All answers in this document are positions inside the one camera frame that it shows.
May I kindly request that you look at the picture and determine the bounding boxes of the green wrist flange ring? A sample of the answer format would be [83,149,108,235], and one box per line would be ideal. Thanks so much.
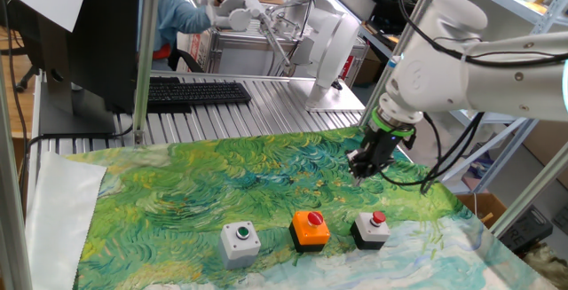
[370,106,417,138]

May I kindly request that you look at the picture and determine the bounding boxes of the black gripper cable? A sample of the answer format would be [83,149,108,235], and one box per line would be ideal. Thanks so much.
[379,0,568,196]

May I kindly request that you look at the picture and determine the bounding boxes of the green blue painting print cloth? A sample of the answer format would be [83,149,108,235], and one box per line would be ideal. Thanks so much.
[66,125,556,290]

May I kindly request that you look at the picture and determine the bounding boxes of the black monitor cable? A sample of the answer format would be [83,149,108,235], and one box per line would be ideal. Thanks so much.
[20,123,134,202]

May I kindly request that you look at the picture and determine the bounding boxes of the white black box red button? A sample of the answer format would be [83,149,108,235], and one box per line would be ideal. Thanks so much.
[349,210,391,251]

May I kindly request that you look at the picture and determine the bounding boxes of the brown cardboard box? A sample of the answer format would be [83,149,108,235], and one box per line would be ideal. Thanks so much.
[455,192,508,230]

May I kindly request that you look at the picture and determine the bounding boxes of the person in blue shirt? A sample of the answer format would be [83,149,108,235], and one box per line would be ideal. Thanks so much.
[139,0,214,72]

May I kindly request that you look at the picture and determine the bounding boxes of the orange box red mushroom button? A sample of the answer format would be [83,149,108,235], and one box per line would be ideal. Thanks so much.
[288,210,332,254]

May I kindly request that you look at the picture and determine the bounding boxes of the grey box green push button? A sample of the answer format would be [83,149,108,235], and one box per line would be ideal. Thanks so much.
[218,220,262,270]

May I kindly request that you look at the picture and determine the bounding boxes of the black keyboard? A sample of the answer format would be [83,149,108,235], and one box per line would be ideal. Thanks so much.
[147,75,252,114]

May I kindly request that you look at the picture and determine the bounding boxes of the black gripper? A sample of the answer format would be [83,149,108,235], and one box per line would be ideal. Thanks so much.
[345,128,413,188]

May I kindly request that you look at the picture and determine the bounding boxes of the black tray with green item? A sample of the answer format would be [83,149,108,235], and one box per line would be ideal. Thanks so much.
[352,0,418,34]

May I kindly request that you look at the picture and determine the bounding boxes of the black computer monitor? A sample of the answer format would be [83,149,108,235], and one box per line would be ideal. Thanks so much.
[2,0,142,137]

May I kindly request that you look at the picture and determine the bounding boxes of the aluminium frame post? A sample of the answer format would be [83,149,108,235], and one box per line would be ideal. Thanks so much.
[0,54,33,290]
[131,0,162,147]
[358,0,448,127]
[489,141,568,239]

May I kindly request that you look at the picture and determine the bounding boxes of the black red office chair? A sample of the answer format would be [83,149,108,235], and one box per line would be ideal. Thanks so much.
[152,44,205,74]

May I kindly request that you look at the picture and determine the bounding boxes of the beige fuzzy cloth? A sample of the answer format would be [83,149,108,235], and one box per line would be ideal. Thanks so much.
[523,241,568,290]

